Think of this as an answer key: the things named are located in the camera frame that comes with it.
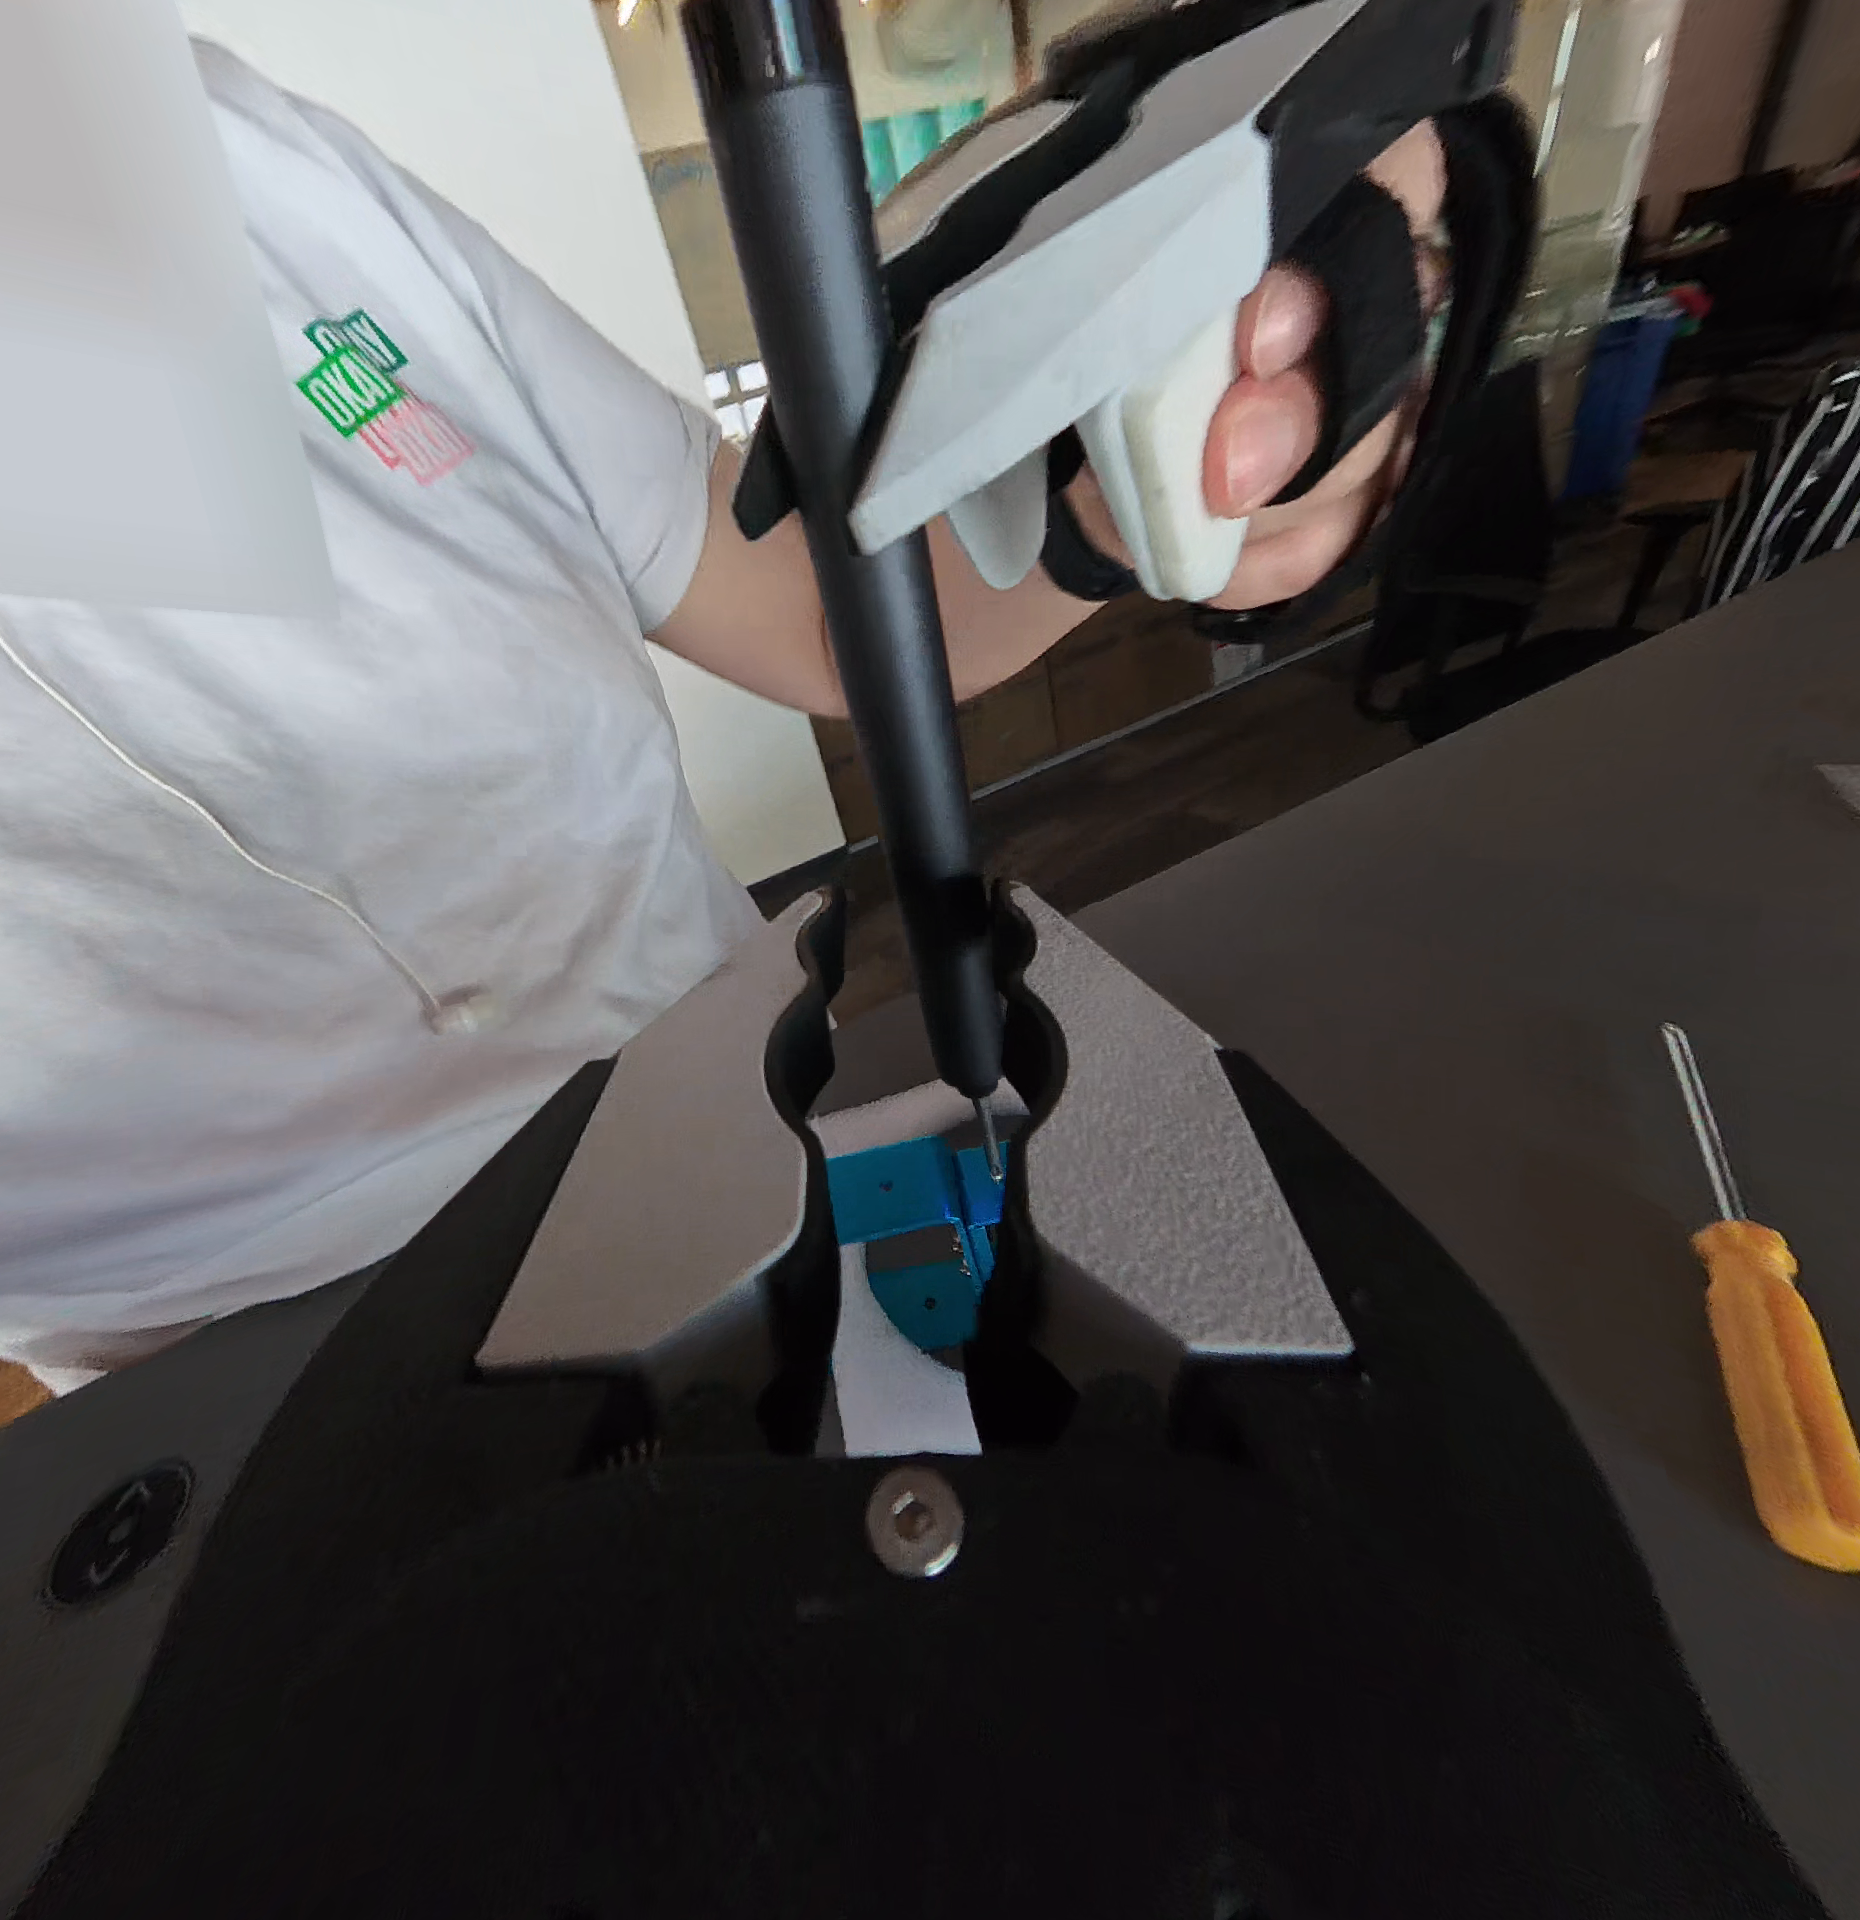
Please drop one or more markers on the black electric screwdriver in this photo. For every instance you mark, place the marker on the black electric screwdriver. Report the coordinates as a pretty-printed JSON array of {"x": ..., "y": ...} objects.
[{"x": 854, "y": 525}]

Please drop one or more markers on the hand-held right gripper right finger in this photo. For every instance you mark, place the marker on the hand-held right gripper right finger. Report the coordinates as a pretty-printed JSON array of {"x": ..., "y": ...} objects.
[{"x": 1170, "y": 1201}]

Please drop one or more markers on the dark grey desk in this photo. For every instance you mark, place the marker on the dark grey desk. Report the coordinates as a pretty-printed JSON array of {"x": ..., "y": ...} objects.
[{"x": 1394, "y": 930}]

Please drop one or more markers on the blue metal servo bracket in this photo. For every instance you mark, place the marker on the blue metal servo bracket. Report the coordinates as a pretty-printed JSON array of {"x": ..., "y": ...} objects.
[{"x": 884, "y": 1193}]

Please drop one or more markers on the black office chair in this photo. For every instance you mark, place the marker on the black office chair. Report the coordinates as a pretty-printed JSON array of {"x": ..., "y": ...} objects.
[{"x": 1454, "y": 600}]

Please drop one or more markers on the person in white shirt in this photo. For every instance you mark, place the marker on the person in white shirt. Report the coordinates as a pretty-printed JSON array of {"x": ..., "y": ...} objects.
[{"x": 270, "y": 825}]

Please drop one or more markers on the person's left forearm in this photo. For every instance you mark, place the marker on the person's left forearm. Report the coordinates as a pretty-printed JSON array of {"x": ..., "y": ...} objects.
[{"x": 751, "y": 600}]

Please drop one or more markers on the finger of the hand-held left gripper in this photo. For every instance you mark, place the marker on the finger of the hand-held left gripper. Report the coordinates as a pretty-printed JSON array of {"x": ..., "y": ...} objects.
[
  {"x": 1244, "y": 60},
  {"x": 1051, "y": 344}
]

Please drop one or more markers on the striped black white garment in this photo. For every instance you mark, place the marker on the striped black white garment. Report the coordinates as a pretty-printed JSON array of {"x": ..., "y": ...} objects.
[{"x": 1809, "y": 481}]

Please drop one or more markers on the person's left hand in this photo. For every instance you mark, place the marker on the person's left hand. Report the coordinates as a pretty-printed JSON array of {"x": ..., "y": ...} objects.
[{"x": 1261, "y": 450}]

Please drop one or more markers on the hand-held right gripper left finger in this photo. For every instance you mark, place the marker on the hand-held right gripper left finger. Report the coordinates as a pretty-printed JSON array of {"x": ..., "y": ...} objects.
[{"x": 660, "y": 1201}]

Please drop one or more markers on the blue recycling bin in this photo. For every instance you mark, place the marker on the blue recycling bin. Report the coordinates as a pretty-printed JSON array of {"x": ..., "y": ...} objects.
[{"x": 1620, "y": 405}]

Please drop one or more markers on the round black desk grommet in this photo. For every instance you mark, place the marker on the round black desk grommet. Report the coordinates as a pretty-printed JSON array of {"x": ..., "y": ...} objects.
[{"x": 121, "y": 1539}]

